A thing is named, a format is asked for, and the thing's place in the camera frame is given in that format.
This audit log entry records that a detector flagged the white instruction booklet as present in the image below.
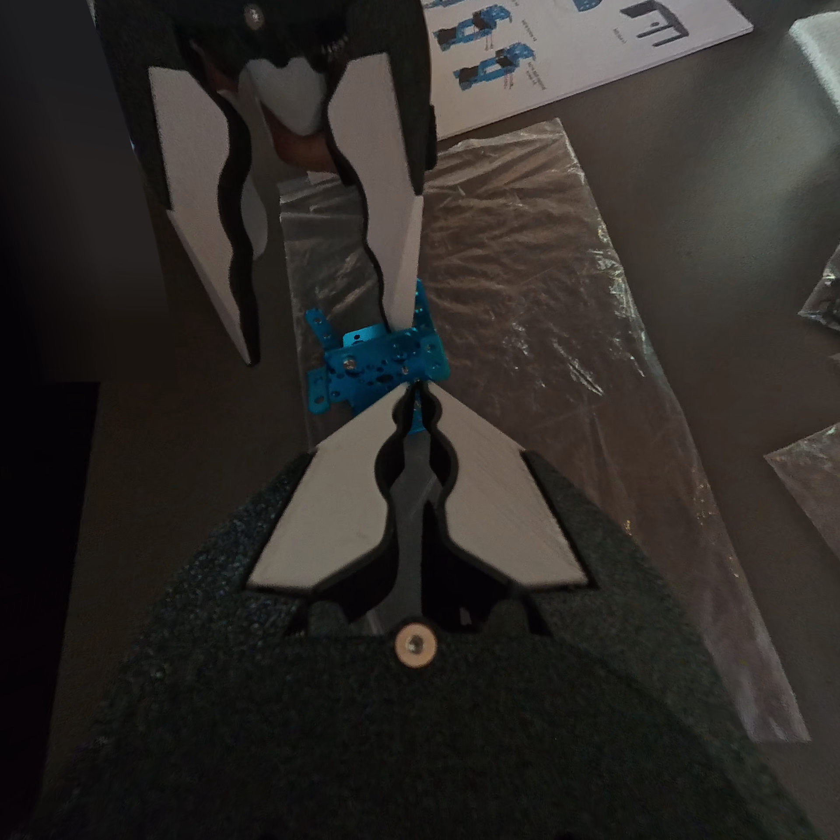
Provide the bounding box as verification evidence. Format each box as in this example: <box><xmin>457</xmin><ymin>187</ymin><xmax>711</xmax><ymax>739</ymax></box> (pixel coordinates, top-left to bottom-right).
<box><xmin>420</xmin><ymin>0</ymin><xmax>754</xmax><ymax>140</ymax></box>

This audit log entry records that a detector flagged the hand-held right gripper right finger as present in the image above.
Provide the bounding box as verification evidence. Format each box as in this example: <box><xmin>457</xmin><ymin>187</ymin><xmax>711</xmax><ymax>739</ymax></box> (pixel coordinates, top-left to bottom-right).
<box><xmin>419</xmin><ymin>382</ymin><xmax>591</xmax><ymax>623</ymax></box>

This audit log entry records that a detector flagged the person's black clothing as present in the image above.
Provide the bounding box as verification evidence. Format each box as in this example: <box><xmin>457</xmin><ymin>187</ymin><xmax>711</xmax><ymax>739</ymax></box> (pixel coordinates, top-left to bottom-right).
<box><xmin>0</xmin><ymin>377</ymin><xmax>101</xmax><ymax>788</ymax></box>

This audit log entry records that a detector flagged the dark grey desk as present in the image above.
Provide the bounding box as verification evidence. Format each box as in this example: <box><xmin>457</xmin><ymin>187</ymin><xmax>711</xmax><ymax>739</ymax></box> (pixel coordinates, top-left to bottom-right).
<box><xmin>52</xmin><ymin>0</ymin><xmax>840</xmax><ymax>840</ymax></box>

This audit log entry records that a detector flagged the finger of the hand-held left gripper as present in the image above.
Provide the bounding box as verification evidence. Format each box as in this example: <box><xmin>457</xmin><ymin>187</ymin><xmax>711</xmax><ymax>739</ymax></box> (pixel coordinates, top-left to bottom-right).
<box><xmin>326</xmin><ymin>51</ymin><xmax>426</xmax><ymax>331</ymax></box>
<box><xmin>147</xmin><ymin>64</ymin><xmax>263</xmax><ymax>367</ymax></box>

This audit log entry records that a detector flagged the large clear plastic bag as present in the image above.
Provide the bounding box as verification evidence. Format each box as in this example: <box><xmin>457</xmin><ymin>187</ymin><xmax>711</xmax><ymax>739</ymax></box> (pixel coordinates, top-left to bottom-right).
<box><xmin>276</xmin><ymin>118</ymin><xmax>811</xmax><ymax>746</ymax></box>

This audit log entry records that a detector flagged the blue metal bracket assembly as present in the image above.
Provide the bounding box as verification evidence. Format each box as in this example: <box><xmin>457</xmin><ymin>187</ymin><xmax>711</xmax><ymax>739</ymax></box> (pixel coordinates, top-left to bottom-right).
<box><xmin>303</xmin><ymin>279</ymin><xmax>452</xmax><ymax>437</ymax></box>

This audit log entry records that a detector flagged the pile of small screw bags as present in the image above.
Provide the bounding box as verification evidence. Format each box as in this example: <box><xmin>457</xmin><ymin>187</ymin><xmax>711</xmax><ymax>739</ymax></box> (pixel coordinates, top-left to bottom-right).
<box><xmin>764</xmin><ymin>246</ymin><xmax>840</xmax><ymax>559</ymax></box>

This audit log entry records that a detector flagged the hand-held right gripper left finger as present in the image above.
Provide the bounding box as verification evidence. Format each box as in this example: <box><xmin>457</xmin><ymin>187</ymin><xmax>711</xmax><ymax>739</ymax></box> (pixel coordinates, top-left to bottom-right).
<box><xmin>248</xmin><ymin>386</ymin><xmax>417</xmax><ymax>623</ymax></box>

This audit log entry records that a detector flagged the white foam slab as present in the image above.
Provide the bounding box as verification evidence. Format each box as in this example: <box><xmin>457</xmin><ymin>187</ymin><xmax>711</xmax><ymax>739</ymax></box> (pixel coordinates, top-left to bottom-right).
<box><xmin>787</xmin><ymin>14</ymin><xmax>840</xmax><ymax>99</ymax></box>

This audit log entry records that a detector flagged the person's left hand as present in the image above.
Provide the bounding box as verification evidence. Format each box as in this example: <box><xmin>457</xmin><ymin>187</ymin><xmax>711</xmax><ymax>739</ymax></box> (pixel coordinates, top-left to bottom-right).
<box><xmin>269</xmin><ymin>123</ymin><xmax>341</xmax><ymax>173</ymax></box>

